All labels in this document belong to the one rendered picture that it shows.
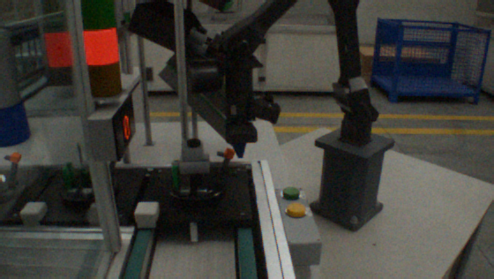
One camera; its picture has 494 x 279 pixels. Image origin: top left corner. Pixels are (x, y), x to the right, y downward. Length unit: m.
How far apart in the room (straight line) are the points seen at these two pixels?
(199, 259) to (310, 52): 4.25
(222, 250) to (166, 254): 0.11
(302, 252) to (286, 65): 4.20
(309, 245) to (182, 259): 0.25
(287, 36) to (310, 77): 0.59
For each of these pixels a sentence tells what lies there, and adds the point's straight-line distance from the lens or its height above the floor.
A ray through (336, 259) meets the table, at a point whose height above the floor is 0.86.
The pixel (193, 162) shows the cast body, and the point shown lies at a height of 1.05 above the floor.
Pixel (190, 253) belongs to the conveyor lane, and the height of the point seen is 0.92.
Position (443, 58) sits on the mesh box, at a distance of 5.21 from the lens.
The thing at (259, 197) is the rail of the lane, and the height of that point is 0.96.
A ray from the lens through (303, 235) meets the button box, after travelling 0.78.
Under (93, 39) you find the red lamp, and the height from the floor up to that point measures 1.35.
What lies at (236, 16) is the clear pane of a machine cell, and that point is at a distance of 4.76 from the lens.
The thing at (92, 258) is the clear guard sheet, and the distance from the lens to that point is 0.65.
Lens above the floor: 1.42
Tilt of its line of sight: 23 degrees down
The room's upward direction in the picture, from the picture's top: straight up
